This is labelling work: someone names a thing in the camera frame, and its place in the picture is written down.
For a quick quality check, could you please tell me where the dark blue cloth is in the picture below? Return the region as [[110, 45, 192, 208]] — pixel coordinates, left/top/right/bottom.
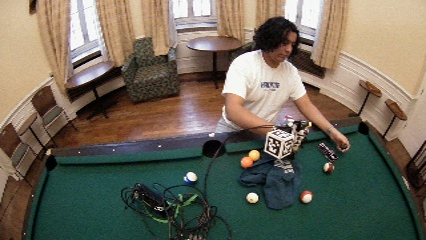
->
[[238, 156, 303, 211]]

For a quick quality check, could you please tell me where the blue striped billiard ball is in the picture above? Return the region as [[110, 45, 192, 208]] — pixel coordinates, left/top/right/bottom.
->
[[182, 171, 200, 186]]

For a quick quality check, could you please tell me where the green strap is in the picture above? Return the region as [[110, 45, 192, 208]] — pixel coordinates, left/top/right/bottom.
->
[[150, 193, 200, 224]]

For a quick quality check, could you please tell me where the half-round wooden window table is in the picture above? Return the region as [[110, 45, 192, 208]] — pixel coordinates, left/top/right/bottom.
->
[[64, 60, 118, 121]]

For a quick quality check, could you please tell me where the dark wooden chair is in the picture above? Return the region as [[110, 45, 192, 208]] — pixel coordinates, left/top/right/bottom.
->
[[405, 139, 426, 192]]

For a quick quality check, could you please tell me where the white cue ball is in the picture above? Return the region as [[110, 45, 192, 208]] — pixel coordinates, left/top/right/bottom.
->
[[245, 192, 261, 205]]

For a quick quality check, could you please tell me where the black remote-like device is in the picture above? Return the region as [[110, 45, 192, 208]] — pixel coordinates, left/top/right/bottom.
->
[[317, 142, 339, 163]]

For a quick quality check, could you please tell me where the bundle of black cables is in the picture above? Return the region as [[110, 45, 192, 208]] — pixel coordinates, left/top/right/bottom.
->
[[120, 182, 234, 240]]

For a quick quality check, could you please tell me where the black glove cable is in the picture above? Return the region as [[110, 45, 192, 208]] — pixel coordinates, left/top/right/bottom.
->
[[202, 124, 277, 201]]

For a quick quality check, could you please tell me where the dark radiator grille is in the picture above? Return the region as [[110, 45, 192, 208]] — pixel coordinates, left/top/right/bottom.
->
[[287, 48, 327, 80]]

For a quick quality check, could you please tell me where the small wooden wall table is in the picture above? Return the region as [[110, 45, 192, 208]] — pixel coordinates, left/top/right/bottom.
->
[[355, 79, 383, 118], [381, 98, 409, 140]]

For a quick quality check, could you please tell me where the orange billiard ball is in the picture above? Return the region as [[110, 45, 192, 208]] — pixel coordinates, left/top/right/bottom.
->
[[240, 156, 256, 169]]

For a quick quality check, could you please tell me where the green patterned armchair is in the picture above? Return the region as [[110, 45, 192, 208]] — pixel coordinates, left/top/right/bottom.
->
[[120, 36, 182, 104]]

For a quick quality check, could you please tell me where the black box device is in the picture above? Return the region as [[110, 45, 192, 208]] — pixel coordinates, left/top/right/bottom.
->
[[133, 183, 169, 212]]

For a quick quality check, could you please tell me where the green pool table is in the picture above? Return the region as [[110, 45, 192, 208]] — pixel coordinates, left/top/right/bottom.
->
[[21, 116, 426, 240]]

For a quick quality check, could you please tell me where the beige curtain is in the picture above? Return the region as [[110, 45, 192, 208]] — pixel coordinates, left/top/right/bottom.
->
[[310, 0, 350, 71], [94, 0, 137, 68], [216, 0, 246, 43], [140, 0, 173, 57], [36, 0, 74, 95], [254, 0, 286, 30]]

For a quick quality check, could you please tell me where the round wooden pedestal table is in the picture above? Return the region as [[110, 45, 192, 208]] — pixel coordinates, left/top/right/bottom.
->
[[185, 35, 244, 90]]

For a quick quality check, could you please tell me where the white marker cube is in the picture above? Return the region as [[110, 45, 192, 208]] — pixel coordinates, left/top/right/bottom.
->
[[264, 129, 297, 160]]

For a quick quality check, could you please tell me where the person in white t-shirt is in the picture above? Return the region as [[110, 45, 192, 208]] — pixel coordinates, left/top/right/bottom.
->
[[214, 16, 351, 153]]

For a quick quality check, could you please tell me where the window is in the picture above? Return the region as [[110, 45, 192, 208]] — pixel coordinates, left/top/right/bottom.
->
[[283, 0, 319, 45], [68, 0, 104, 64], [170, 0, 218, 32]]

